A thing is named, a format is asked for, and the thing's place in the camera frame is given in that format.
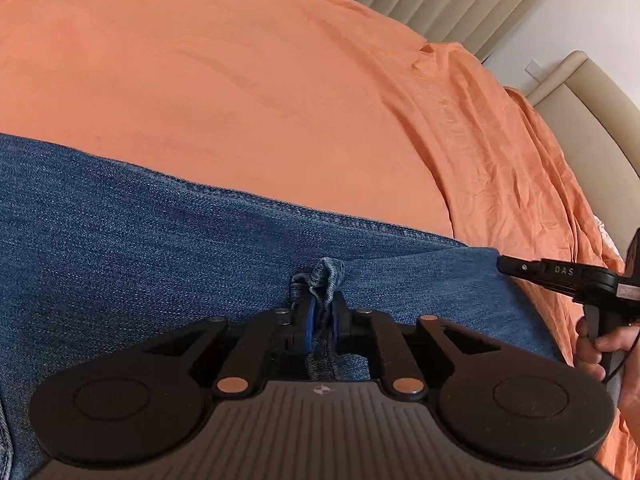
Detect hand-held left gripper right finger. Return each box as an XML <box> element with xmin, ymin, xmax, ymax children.
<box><xmin>330</xmin><ymin>291</ymin><xmax>502</xmax><ymax>397</ymax></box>

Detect person's right hand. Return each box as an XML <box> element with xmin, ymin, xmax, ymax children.
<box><xmin>575</xmin><ymin>316</ymin><xmax>640</xmax><ymax>382</ymax></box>

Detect beige padded headboard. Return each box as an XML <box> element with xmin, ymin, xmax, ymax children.
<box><xmin>525</xmin><ymin>50</ymin><xmax>640</xmax><ymax>183</ymax></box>

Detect blue denim pants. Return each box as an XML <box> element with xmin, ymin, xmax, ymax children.
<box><xmin>0</xmin><ymin>132</ymin><xmax>565</xmax><ymax>480</ymax></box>

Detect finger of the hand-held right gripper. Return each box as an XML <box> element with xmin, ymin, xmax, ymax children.
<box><xmin>496</xmin><ymin>254</ymin><xmax>551</xmax><ymax>283</ymax></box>

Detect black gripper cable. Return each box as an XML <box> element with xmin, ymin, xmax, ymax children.
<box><xmin>602</xmin><ymin>327</ymin><xmax>640</xmax><ymax>387</ymax></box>

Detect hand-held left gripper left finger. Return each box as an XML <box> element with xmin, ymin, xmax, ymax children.
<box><xmin>171</xmin><ymin>281</ymin><xmax>318</xmax><ymax>397</ymax></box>

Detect white pillow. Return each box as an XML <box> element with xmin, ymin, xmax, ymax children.
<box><xmin>592</xmin><ymin>214</ymin><xmax>623</xmax><ymax>256</ymax></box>

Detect orange duvet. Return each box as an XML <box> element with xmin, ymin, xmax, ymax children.
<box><xmin>414</xmin><ymin>42</ymin><xmax>640</xmax><ymax>480</ymax></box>

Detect orange bed sheet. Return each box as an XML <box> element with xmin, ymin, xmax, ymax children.
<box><xmin>0</xmin><ymin>0</ymin><xmax>455</xmax><ymax>242</ymax></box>

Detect beige pleated curtain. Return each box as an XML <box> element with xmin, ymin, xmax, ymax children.
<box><xmin>262</xmin><ymin>0</ymin><xmax>583</xmax><ymax>63</ymax></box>

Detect person's right forearm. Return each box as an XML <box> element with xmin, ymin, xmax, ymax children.
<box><xmin>617</xmin><ymin>357</ymin><xmax>640</xmax><ymax>413</ymax></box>

